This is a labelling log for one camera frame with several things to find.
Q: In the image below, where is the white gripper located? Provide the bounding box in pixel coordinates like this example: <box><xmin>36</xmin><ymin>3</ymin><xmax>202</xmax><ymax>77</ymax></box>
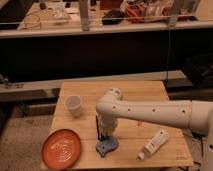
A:
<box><xmin>97</xmin><ymin>114</ymin><xmax>118</xmax><ymax>141</ymax></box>

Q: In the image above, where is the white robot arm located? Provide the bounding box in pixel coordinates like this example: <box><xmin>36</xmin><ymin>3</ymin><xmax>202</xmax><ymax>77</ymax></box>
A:
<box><xmin>96</xmin><ymin>88</ymin><xmax>213</xmax><ymax>171</ymax></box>

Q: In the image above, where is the wooden table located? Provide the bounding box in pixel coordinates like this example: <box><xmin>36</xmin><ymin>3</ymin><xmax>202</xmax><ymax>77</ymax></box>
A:
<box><xmin>50</xmin><ymin>81</ymin><xmax>193</xmax><ymax>171</ymax></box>

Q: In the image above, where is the orange plate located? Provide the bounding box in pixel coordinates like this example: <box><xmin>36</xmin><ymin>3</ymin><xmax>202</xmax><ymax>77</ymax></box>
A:
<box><xmin>42</xmin><ymin>129</ymin><xmax>81</xmax><ymax>170</ymax></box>

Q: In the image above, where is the white bottle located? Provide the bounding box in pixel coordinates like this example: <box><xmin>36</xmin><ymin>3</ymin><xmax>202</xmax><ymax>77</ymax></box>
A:
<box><xmin>137</xmin><ymin>129</ymin><xmax>169</xmax><ymax>160</ymax></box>

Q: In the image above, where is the black bag on shelf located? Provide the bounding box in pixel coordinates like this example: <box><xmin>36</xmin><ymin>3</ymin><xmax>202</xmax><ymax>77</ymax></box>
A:
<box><xmin>102</xmin><ymin>10</ymin><xmax>124</xmax><ymax>25</ymax></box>

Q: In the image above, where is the orange cloth on shelf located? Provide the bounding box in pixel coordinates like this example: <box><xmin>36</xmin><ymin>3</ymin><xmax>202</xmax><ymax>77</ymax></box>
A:
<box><xmin>125</xmin><ymin>4</ymin><xmax>146</xmax><ymax>23</ymax></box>

